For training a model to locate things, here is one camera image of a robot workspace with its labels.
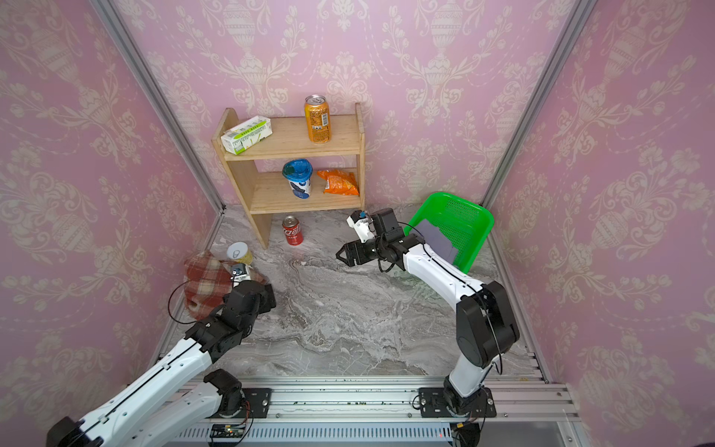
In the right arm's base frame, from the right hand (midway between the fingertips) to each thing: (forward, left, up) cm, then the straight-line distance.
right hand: (348, 251), depth 84 cm
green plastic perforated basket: (+22, -48, -18) cm, 56 cm away
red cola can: (+17, +21, -8) cm, 28 cm away
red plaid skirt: (-2, +46, -10) cm, 47 cm away
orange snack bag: (+21, +2, +9) cm, 23 cm away
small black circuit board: (-41, +33, -21) cm, 57 cm away
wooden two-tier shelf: (+36, +33, +5) cm, 49 cm away
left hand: (-9, +26, -5) cm, 28 cm away
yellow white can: (+11, +40, -12) cm, 43 cm away
